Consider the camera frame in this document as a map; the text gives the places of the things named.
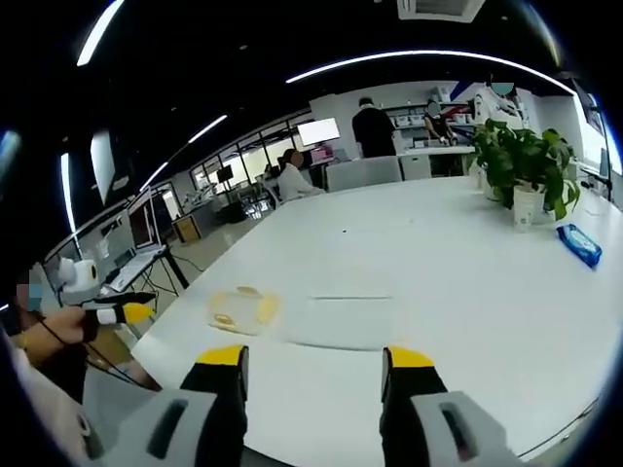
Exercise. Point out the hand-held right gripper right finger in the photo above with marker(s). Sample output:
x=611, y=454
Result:
x=438, y=428

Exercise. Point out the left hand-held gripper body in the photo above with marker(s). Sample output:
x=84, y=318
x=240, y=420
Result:
x=78, y=275

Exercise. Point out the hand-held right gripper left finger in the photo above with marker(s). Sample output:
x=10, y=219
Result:
x=146, y=423

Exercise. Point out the person's left hand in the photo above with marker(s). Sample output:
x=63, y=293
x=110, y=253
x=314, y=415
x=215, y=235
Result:
x=65, y=328

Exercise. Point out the cardboard box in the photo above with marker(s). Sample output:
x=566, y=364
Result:
x=187, y=228

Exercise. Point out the person's white clothing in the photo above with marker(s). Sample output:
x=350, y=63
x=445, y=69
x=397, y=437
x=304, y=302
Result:
x=44, y=404

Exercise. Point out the clear plastic sheet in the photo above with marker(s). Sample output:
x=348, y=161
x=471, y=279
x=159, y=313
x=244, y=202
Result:
x=345, y=321

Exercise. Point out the ceiling light strip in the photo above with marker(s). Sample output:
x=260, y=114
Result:
x=99, y=31
x=208, y=128

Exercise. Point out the blue wet wipes packet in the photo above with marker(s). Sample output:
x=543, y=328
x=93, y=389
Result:
x=579, y=244

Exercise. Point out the white computer monitor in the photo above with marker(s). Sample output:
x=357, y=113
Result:
x=318, y=131

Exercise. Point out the green potted plant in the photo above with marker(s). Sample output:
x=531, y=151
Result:
x=523, y=160

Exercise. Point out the storage shelf with boxes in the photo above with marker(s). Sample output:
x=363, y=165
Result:
x=414, y=119

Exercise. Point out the long curved ceiling light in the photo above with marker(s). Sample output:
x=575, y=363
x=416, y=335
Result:
x=428, y=54

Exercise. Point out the ceiling air vent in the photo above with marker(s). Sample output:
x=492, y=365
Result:
x=440, y=9

